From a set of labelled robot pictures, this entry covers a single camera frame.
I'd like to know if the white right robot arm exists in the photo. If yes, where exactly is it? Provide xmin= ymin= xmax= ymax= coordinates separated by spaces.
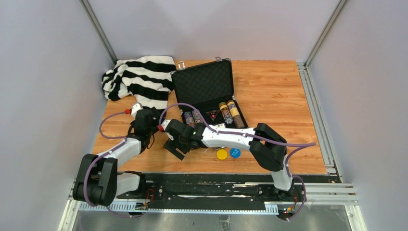
xmin=159 ymin=119 xmax=294 ymax=201

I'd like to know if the purple chip row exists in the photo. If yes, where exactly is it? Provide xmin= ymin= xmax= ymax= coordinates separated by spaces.
xmin=183 ymin=112 xmax=195 ymax=128

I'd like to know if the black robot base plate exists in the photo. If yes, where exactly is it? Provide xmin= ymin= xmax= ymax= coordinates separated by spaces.
xmin=118 ymin=173 xmax=306 ymax=212

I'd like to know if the blue 10 poker chip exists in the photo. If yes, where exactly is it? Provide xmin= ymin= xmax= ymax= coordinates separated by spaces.
xmin=229 ymin=148 xmax=241 ymax=158

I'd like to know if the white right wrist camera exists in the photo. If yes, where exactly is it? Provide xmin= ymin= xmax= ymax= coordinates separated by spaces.
xmin=161 ymin=119 xmax=174 ymax=140

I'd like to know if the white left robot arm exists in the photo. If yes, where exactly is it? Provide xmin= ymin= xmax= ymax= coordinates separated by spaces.
xmin=72 ymin=107 xmax=161 ymax=206

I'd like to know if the blue yellow card deck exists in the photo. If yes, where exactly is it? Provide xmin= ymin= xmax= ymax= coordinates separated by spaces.
xmin=214 ymin=123 xmax=226 ymax=130

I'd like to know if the black triangular heart token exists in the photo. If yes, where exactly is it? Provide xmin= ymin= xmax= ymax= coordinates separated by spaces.
xmin=206 ymin=110 xmax=220 ymax=121

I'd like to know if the black white striped cloth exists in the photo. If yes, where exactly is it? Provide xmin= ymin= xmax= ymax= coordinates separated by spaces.
xmin=102 ymin=56 xmax=176 ymax=110

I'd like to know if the multicolour chip row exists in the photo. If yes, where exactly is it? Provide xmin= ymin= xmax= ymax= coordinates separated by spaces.
xmin=191 ymin=110 xmax=203 ymax=124

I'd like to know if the black poker set case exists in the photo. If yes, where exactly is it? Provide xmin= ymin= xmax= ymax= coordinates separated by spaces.
xmin=170 ymin=57 xmax=248 ymax=128

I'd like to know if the yellow round dealer button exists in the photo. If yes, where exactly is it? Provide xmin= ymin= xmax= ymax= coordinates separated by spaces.
xmin=217 ymin=149 xmax=228 ymax=160

